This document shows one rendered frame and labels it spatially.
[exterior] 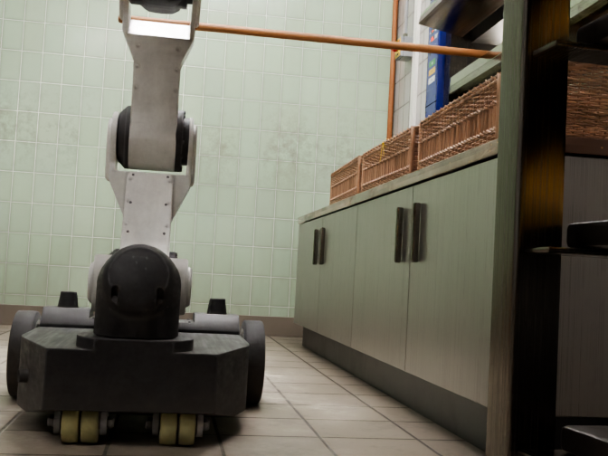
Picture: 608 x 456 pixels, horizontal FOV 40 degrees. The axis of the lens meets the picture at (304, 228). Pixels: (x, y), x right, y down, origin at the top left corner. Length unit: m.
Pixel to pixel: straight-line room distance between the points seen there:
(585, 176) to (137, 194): 0.94
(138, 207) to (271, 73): 2.61
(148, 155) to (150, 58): 0.21
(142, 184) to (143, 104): 0.18
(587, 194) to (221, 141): 2.98
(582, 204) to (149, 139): 0.93
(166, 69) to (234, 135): 2.42
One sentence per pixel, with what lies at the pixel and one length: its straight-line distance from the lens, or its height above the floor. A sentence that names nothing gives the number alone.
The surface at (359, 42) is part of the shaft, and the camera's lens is 3.15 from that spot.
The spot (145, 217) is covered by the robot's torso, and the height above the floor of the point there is 0.42.
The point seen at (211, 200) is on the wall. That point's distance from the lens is 4.25.
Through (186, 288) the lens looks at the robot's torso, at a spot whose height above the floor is 0.28.
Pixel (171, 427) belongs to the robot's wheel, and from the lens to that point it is 1.52.
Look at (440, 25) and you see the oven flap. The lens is 3.59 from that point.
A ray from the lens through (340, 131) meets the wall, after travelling 4.38.
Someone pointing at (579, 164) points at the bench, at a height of 0.53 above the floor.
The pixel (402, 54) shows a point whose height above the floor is 1.42.
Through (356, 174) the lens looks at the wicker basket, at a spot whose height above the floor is 0.67.
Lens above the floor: 0.32
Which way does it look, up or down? 3 degrees up
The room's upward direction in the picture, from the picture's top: 3 degrees clockwise
